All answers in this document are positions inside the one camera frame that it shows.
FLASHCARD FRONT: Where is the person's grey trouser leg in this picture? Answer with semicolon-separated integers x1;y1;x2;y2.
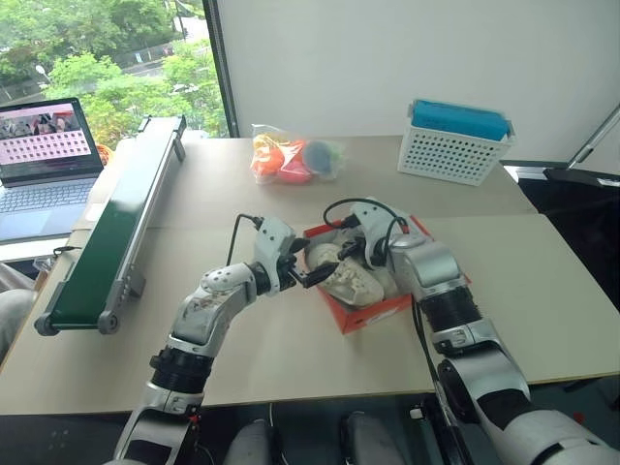
0;261;40;362

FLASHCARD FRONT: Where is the blue sponge block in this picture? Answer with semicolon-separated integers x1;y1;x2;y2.
410;99;510;141

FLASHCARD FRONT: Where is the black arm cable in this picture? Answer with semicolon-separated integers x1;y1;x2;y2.
226;212;265;266
322;197;471;465

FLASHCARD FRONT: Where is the grey open laptop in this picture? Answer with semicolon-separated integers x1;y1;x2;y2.
0;97;107;243

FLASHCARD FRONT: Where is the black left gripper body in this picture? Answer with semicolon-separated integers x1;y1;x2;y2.
278;251;298;292

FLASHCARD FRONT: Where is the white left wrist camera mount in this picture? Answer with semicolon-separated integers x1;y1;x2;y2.
252;216;297;295

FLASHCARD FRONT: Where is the clear bag of colourful toys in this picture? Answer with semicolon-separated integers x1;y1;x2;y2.
250;123;348;186

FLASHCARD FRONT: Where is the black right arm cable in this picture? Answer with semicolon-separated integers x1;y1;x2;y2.
322;197;471;465

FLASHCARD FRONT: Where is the white perforated plastic basket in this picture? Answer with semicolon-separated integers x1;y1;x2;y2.
396;99;515;188

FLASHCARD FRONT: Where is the black window frame post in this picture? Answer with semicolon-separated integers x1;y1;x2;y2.
201;0;243;140

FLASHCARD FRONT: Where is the dark rounded shape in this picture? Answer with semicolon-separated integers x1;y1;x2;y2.
338;411;403;465
225;418;277;465

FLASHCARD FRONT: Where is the white sneaker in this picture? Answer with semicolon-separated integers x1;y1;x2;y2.
315;256;385;307
304;232;401;297

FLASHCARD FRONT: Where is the white side table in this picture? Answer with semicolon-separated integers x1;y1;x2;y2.
0;234;74;264

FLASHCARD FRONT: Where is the green conveyor belt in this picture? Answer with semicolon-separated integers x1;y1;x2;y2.
33;114;188;338

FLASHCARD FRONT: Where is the black side stand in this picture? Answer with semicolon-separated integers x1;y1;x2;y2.
501;159;620;316

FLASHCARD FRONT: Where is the orange shoe box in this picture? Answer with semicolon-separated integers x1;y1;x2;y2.
302;215;474;336

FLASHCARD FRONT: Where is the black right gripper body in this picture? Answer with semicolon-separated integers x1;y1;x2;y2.
356;231;379;265

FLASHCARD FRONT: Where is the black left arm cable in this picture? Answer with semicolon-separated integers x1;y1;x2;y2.
226;212;265;266

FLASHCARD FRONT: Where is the silver metal pole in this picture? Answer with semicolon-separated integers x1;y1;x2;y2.
566;104;620;171

